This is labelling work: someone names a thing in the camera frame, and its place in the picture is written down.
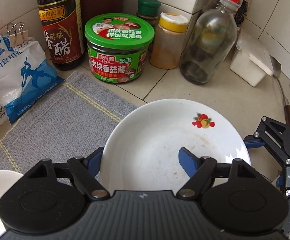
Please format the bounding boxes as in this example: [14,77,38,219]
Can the small white fruit plate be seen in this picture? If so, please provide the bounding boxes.
[100,99,250,193]

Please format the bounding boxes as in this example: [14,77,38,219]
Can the grey blue kitchen towel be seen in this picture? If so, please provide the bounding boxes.
[0,72,136,174]

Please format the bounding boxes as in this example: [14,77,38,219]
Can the white plastic container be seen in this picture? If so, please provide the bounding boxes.
[229,28,273,87]

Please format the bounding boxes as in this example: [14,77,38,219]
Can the metal spatula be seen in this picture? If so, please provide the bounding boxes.
[270,55,290,126]

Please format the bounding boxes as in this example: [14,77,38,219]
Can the clear glass bottle red cap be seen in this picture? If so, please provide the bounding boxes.
[179,0,242,85]

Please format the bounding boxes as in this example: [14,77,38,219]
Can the white blue salt bag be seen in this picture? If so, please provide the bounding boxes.
[0,36,64,124]

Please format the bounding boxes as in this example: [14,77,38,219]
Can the yellow lid spice jar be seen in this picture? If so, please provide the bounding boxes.
[150,12,189,69]

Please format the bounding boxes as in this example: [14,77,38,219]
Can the green lid sauce jar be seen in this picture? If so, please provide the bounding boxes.
[85,13,155,84]

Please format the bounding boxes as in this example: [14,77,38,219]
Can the metal binder clips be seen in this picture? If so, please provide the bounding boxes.
[7,22,29,47]

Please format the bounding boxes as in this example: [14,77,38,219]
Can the green lid small jar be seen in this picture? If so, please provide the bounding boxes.
[136,0,161,28]

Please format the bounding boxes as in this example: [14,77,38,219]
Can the dark vinegar bottle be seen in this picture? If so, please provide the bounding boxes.
[37,0,85,71]

